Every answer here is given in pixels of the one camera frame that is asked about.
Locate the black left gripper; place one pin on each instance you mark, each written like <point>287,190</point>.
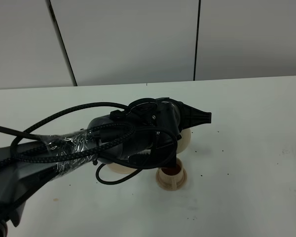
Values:
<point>112,138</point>

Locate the beige teapot with lid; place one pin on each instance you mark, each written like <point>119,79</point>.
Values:
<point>184,141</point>

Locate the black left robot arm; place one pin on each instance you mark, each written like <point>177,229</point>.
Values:
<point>33,160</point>

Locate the round beige teapot saucer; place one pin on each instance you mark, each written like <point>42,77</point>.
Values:
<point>120,169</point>

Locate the beige teacup near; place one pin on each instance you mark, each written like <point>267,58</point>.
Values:
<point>172,179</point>

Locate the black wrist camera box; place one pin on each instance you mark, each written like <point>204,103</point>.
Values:
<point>160,153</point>

